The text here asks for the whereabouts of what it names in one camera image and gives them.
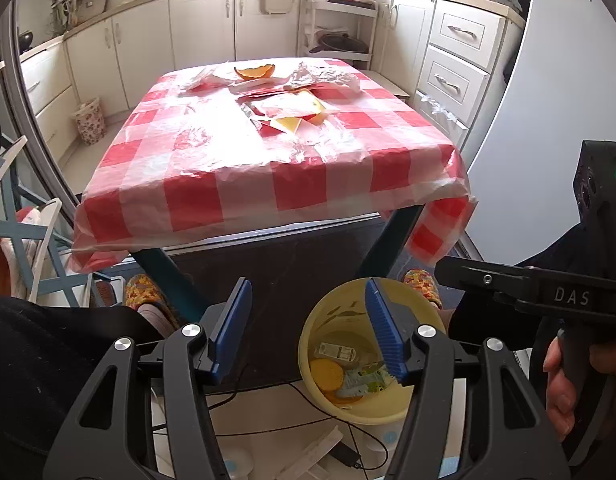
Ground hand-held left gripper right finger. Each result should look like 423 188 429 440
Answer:
364 277 571 480

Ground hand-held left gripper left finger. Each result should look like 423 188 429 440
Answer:
44 277 254 480

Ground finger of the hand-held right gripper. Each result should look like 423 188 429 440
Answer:
434 256 594 314

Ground green wrapper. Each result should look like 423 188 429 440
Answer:
338 364 392 400

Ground small clear bottle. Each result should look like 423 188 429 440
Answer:
315 342 362 364

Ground yellow round lid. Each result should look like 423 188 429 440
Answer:
309 357 345 392

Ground yellow plastic bucket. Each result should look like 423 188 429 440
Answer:
298 277 449 426

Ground pile of plastic wrappers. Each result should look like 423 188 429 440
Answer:
238 87 340 137

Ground clear plastic bag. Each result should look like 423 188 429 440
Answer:
180 67 230 92

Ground large orange peel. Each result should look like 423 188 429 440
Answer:
233 64 278 82

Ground person's right hand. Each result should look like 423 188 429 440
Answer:
542 335 616 443

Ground person's right leg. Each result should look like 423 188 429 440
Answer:
445 222 589 352

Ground person's right crocheted slipper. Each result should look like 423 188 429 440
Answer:
402 268 445 311

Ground person's crocheted slipper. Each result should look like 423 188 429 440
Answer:
124 274 182 342
402 268 445 311

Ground person's left crocheted slipper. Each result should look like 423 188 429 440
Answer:
124 274 182 342

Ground white refrigerator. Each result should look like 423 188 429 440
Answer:
463 0 616 272

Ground red checkered plastic tablecloth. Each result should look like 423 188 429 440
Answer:
70 57 479 277

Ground white and blue shoe rack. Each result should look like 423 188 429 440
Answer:
0 135 97 307

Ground white low box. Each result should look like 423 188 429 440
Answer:
363 70 412 102

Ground white drawer cabinet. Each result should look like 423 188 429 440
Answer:
378 0 527 152

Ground red and white slipper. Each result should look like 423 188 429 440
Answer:
15 207 45 262

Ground floral waste bin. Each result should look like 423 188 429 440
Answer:
70 97 108 146

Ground black pan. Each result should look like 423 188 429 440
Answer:
308 32 372 55

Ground white corner shelf trolley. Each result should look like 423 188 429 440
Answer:
299 0 380 72

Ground white base cabinets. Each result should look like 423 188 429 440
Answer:
15 0 310 154

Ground black cable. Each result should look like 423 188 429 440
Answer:
207 384 390 472

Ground grey sliding door frame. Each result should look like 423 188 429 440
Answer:
0 0 85 232

